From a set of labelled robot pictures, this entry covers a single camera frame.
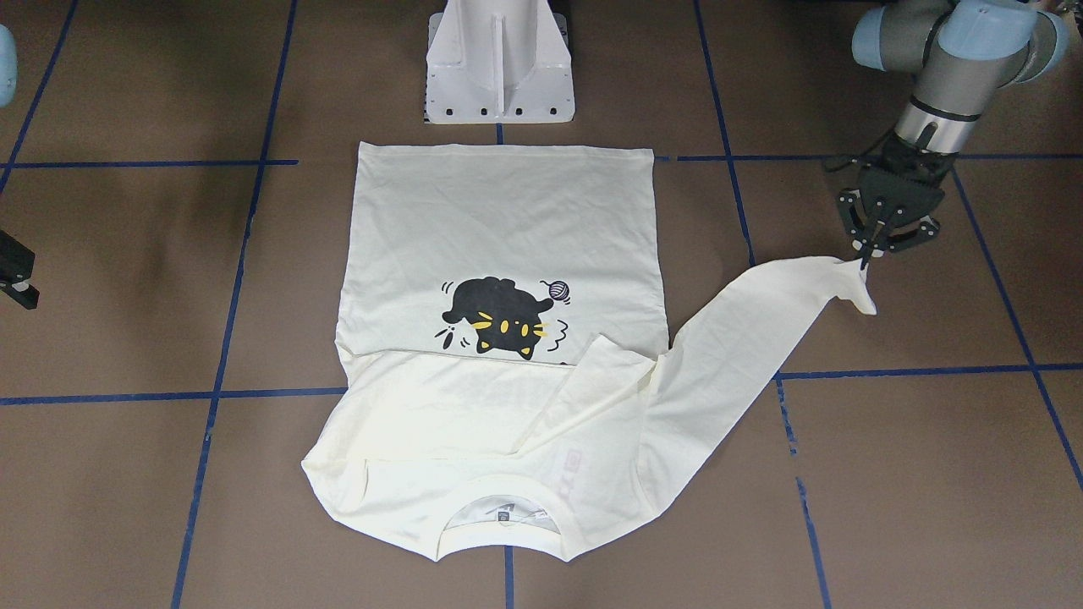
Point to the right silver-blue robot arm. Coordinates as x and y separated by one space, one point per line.
8 71

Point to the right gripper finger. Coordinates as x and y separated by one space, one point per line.
17 262

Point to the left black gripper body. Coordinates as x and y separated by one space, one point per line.
849 203

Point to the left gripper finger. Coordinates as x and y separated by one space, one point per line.
868 242
881 238

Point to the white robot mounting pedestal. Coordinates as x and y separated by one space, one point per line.
498 62

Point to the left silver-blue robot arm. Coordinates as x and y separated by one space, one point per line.
959 55

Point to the cream long-sleeve cat T-shirt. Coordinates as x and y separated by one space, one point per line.
511 379

